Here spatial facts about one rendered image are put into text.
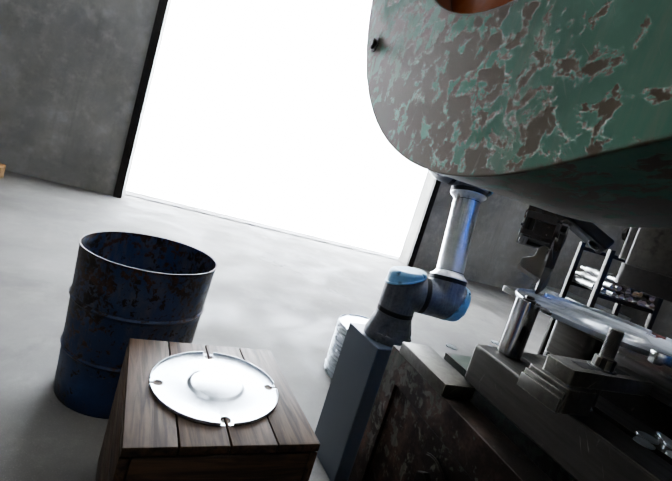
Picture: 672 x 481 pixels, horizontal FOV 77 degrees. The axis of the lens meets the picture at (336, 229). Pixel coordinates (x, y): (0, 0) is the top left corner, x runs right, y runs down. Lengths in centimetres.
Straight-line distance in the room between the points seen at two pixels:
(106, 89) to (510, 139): 480
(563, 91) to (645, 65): 5
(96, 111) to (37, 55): 67
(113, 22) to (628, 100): 495
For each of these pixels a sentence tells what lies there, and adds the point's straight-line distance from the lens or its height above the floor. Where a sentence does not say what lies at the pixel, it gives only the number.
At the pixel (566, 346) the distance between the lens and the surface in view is 83.
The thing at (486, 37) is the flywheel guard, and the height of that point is 105.
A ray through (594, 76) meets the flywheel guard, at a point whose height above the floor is 100.
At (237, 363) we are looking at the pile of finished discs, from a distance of 118.
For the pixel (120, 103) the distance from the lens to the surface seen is 500.
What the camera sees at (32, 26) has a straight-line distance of 521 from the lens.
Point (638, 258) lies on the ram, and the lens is 75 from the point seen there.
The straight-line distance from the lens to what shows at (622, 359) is 74.
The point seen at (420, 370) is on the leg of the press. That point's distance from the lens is 74.
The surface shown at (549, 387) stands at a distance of 59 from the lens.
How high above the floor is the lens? 89
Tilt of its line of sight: 7 degrees down
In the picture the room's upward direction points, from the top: 17 degrees clockwise
